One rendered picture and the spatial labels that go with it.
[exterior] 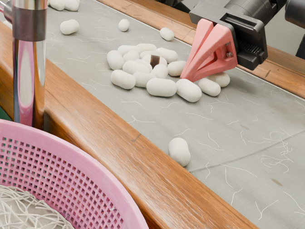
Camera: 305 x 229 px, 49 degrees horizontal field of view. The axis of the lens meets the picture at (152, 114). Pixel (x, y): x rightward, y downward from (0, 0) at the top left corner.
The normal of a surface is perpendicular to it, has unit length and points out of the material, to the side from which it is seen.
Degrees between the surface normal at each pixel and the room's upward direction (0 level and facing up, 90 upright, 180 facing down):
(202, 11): 41
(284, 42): 90
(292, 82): 45
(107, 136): 0
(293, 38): 90
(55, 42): 0
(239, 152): 0
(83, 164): 75
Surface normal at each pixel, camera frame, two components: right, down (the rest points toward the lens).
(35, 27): 0.51, 0.48
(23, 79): -0.07, 0.47
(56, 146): -0.37, 0.11
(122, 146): 0.18, -0.87
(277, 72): -0.40, -0.48
